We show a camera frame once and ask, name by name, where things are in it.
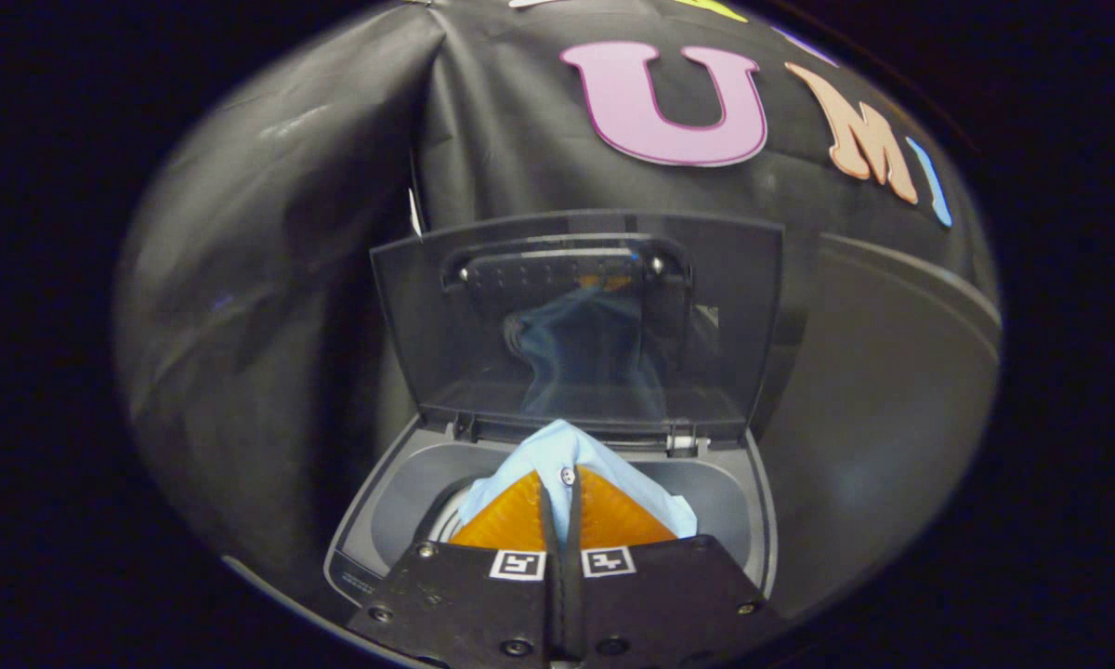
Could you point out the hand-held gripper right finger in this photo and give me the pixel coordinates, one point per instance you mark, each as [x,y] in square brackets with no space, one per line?
[669,604]

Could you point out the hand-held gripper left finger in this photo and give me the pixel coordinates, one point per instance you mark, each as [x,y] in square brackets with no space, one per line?
[465,609]

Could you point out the light blue shirt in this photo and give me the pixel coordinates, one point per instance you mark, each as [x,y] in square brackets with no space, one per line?
[557,451]

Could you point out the white cabinet with dark top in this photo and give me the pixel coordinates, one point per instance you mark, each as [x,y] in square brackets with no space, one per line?
[873,400]

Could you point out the black backdrop cloth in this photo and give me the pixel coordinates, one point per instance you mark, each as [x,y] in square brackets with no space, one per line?
[279,232]

